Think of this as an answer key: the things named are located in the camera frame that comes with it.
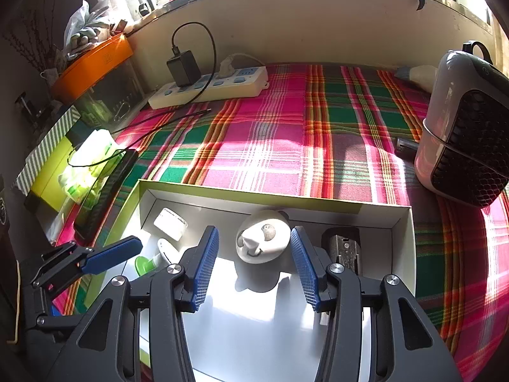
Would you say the green white suction holder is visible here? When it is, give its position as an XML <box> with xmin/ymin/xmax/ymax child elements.
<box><xmin>135</xmin><ymin>238</ymin><xmax>181</xmax><ymax>276</ymax></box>

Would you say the black hair trimmer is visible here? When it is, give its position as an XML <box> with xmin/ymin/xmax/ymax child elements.
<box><xmin>321</xmin><ymin>226</ymin><xmax>362</xmax><ymax>276</ymax></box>

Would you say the white cylindrical plug gadget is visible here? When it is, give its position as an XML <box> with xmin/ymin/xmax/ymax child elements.
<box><xmin>154</xmin><ymin>208</ymin><xmax>188</xmax><ymax>242</ymax></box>

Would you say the white smiley face gadget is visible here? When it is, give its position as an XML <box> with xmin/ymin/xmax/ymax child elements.
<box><xmin>235</xmin><ymin>209</ymin><xmax>291</xmax><ymax>265</ymax></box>

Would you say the white green cardboard box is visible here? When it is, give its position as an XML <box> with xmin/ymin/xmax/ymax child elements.
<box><xmin>97</xmin><ymin>181</ymin><xmax>417</xmax><ymax>381</ymax></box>

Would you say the yellow green striped box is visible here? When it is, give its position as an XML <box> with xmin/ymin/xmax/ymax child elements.
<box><xmin>14</xmin><ymin>106</ymin><xmax>81</xmax><ymax>211</ymax></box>

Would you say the green white tissue pack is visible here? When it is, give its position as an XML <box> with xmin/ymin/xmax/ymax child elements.
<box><xmin>58</xmin><ymin>129</ymin><xmax>118</xmax><ymax>203</ymax></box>

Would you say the plaid pink green blanket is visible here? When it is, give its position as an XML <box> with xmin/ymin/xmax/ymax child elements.
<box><xmin>51</xmin><ymin>62</ymin><xmax>509</xmax><ymax>382</ymax></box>

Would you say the small black object by heater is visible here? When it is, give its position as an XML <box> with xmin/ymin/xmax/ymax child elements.
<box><xmin>394</xmin><ymin>138</ymin><xmax>418</xmax><ymax>162</ymax></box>

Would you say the white power strip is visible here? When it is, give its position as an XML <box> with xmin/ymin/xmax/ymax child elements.
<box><xmin>148</xmin><ymin>67</ymin><xmax>269</xmax><ymax>110</ymax></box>

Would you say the black charger adapter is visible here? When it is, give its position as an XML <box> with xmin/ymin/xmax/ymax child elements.
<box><xmin>166</xmin><ymin>46</ymin><xmax>201</xmax><ymax>87</ymax></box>

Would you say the orange box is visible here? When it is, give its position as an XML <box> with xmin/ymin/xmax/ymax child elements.
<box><xmin>50</xmin><ymin>34</ymin><xmax>133</xmax><ymax>104</ymax></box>

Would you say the white plastic bag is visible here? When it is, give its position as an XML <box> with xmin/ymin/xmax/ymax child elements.
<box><xmin>63</xmin><ymin>0</ymin><xmax>132</xmax><ymax>62</ymax></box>

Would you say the white grey bottle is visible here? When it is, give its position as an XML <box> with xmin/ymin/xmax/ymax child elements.
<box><xmin>394</xmin><ymin>65</ymin><xmax>437</xmax><ymax>93</ymax></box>

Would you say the black charger cable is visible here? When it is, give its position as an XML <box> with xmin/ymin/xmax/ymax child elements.
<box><xmin>66</xmin><ymin>21</ymin><xmax>219</xmax><ymax>168</ymax></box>

